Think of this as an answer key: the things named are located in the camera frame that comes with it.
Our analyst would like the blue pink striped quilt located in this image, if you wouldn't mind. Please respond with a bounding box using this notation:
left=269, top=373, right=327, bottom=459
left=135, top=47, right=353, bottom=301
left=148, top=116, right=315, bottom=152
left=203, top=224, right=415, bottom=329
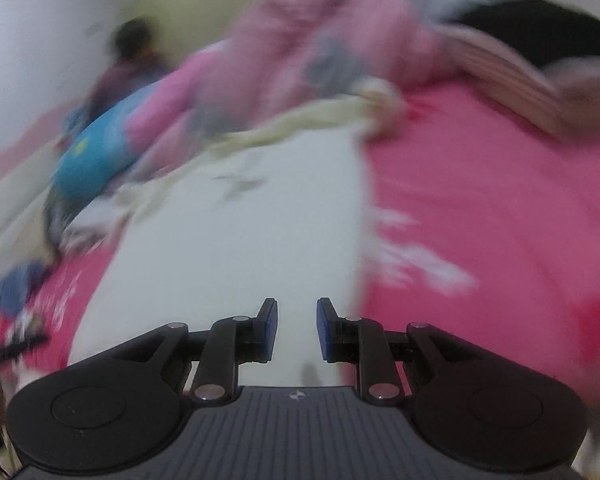
left=52, top=82, right=181, bottom=206

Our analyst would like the pink white headboard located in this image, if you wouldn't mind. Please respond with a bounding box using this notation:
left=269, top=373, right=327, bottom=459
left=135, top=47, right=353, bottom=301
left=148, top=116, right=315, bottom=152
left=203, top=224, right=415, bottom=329
left=0, top=105, right=96, bottom=281

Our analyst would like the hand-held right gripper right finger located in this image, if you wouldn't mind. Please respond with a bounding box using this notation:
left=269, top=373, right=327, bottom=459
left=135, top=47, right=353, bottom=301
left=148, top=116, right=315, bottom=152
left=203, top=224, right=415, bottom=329
left=315, top=297, right=485, bottom=406

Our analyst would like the white fluffy sweater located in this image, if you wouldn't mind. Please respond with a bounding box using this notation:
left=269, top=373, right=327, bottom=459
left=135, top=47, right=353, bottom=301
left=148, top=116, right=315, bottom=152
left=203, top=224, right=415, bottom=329
left=45, top=80, right=406, bottom=391

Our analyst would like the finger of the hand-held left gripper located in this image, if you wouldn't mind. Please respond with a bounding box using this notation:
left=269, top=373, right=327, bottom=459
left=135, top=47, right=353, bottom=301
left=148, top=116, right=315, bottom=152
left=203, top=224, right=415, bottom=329
left=0, top=334, right=50, bottom=368

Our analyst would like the pink floral bed sheet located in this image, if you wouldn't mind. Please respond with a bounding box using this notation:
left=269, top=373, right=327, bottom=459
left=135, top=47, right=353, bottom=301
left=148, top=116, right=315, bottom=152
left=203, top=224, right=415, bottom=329
left=0, top=85, right=600, bottom=441

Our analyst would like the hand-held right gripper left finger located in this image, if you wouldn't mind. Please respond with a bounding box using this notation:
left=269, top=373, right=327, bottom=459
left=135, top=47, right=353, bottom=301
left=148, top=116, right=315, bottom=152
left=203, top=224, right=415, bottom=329
left=111, top=297, right=281, bottom=404

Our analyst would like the dark blue cloth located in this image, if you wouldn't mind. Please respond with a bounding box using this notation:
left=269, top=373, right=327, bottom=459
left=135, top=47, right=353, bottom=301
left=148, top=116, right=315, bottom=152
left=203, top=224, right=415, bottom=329
left=0, top=261, right=47, bottom=318

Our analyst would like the folded black garment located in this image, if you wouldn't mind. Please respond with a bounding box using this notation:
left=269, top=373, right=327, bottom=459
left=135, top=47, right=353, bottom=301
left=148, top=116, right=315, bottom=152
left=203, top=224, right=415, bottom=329
left=450, top=0, right=600, bottom=68

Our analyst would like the folded white cloth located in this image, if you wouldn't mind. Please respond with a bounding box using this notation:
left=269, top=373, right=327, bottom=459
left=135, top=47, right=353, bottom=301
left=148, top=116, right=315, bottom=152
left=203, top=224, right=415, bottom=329
left=62, top=200, right=131, bottom=251

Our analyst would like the folded pink checked blanket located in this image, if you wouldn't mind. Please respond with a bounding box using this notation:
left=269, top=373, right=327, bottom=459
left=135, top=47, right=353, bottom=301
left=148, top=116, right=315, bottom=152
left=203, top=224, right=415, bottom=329
left=445, top=25, right=600, bottom=136

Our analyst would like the pink grey floral quilt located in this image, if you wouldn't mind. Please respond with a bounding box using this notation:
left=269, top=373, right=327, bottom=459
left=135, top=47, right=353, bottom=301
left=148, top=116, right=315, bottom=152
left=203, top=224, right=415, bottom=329
left=125, top=0, right=531, bottom=181

